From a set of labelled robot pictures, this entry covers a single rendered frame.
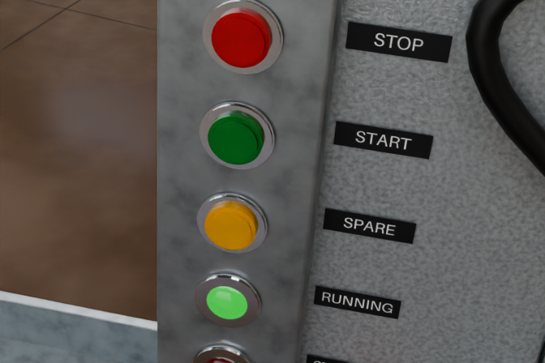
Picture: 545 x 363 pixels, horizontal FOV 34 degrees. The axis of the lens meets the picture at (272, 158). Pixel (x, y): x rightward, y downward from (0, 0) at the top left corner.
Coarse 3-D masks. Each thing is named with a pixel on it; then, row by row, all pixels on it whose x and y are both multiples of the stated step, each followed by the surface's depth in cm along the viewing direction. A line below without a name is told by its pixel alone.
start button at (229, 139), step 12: (216, 120) 41; (228, 120) 41; (240, 120) 41; (252, 120) 41; (216, 132) 41; (228, 132) 41; (240, 132) 41; (252, 132) 41; (216, 144) 42; (228, 144) 42; (240, 144) 41; (252, 144) 41; (228, 156) 42; (240, 156) 42; (252, 156) 42
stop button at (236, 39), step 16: (224, 16) 38; (240, 16) 38; (256, 16) 38; (224, 32) 39; (240, 32) 38; (256, 32) 38; (224, 48) 39; (240, 48) 39; (256, 48) 39; (240, 64) 39; (256, 64) 39
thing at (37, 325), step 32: (0, 320) 77; (32, 320) 77; (64, 320) 76; (96, 320) 75; (128, 320) 75; (0, 352) 77; (32, 352) 77; (64, 352) 78; (96, 352) 77; (128, 352) 77
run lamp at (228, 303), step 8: (216, 288) 47; (224, 288) 47; (232, 288) 47; (208, 296) 47; (216, 296) 47; (224, 296) 47; (232, 296) 47; (240, 296) 47; (208, 304) 47; (216, 304) 47; (224, 304) 47; (232, 304) 47; (240, 304) 47; (216, 312) 47; (224, 312) 47; (232, 312) 47; (240, 312) 47
